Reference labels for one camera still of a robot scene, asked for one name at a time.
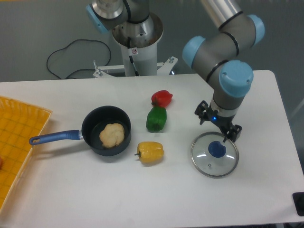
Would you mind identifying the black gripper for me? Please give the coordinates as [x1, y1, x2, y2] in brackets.
[194, 100, 242, 143]

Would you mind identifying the glass pot lid blue knob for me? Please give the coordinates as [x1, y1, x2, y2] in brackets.
[190, 132, 239, 178]

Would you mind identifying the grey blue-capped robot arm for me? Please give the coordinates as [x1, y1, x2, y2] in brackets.
[86, 0, 265, 142]

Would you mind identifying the red bell pepper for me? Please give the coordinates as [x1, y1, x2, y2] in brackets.
[151, 90, 173, 108]

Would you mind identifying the green bell pepper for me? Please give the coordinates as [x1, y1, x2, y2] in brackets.
[146, 106, 167, 132]

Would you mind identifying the yellow bell pepper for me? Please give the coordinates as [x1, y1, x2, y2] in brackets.
[135, 142, 164, 163]

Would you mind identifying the cauliflower floret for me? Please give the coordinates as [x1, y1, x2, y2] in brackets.
[99, 123, 125, 148]

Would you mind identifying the black device at table edge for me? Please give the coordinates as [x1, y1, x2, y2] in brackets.
[292, 192, 304, 216]

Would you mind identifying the yellow plastic basket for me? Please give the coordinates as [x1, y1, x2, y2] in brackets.
[0, 96, 52, 210]

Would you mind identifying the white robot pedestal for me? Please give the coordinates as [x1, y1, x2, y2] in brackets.
[93, 12, 178, 78]

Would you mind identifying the dark saucepan blue handle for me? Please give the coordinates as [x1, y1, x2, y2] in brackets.
[29, 105, 131, 156]

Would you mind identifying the black cable on floor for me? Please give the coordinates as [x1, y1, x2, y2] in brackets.
[46, 39, 112, 80]

